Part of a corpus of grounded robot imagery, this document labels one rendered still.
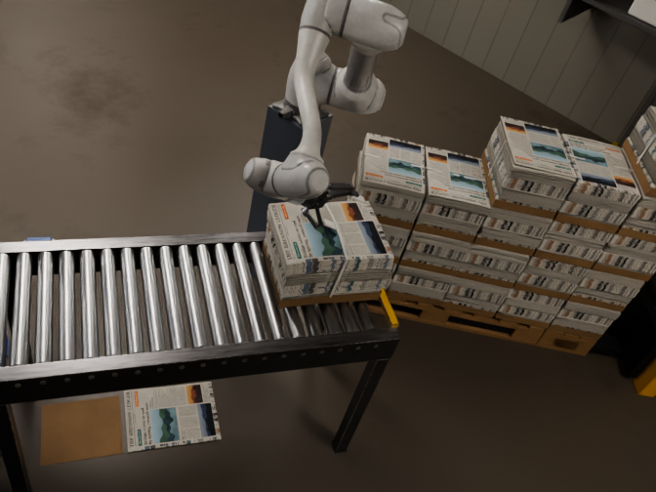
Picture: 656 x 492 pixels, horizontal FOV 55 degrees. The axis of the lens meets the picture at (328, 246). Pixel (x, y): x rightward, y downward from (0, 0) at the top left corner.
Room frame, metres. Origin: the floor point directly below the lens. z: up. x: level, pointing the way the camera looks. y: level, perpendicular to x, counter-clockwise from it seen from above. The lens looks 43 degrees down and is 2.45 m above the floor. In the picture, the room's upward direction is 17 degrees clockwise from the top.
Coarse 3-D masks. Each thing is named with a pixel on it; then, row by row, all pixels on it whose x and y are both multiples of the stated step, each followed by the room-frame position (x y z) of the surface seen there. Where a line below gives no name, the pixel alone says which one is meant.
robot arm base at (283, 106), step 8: (272, 104) 2.29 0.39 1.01; (280, 104) 2.29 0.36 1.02; (288, 104) 2.26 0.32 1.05; (320, 104) 2.32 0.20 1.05; (280, 112) 2.21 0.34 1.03; (288, 112) 2.23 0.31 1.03; (296, 112) 2.25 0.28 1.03; (320, 112) 2.32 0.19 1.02; (328, 112) 2.35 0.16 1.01; (296, 120) 2.23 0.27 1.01
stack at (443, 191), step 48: (384, 144) 2.52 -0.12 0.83; (384, 192) 2.23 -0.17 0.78; (432, 192) 2.27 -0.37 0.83; (480, 192) 2.37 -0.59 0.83; (432, 240) 2.27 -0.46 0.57; (528, 240) 2.32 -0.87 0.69; (576, 240) 2.35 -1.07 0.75; (384, 288) 2.25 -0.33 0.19; (432, 288) 2.28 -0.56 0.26; (480, 288) 2.30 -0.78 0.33; (528, 336) 2.35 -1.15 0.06
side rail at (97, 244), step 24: (48, 240) 1.40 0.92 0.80; (72, 240) 1.43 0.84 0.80; (96, 240) 1.46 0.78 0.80; (120, 240) 1.50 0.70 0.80; (144, 240) 1.53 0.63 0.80; (168, 240) 1.56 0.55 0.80; (192, 240) 1.60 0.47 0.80; (216, 240) 1.63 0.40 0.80; (240, 240) 1.67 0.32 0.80; (96, 264) 1.43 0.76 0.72
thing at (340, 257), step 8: (320, 208) 1.70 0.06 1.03; (328, 216) 1.68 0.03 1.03; (328, 232) 1.59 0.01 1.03; (336, 232) 1.60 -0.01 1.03; (336, 240) 1.57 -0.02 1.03; (344, 240) 1.58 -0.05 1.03; (336, 248) 1.53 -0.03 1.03; (336, 256) 1.49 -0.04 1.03; (344, 256) 1.51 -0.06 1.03; (336, 264) 1.48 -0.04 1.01; (336, 272) 1.49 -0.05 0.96; (344, 272) 1.50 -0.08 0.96; (344, 280) 1.50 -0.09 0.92; (328, 288) 1.49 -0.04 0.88; (336, 288) 1.50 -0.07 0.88
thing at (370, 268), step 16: (336, 208) 1.73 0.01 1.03; (352, 208) 1.75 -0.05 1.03; (368, 208) 1.78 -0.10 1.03; (352, 224) 1.67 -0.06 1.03; (368, 224) 1.69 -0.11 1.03; (352, 240) 1.59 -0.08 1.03; (368, 240) 1.61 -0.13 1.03; (384, 240) 1.64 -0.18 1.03; (352, 256) 1.52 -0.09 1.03; (368, 256) 1.54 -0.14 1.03; (384, 256) 1.56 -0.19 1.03; (352, 272) 1.51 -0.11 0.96; (368, 272) 1.54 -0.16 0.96; (384, 272) 1.57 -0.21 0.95; (352, 288) 1.53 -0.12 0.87; (368, 288) 1.55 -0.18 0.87
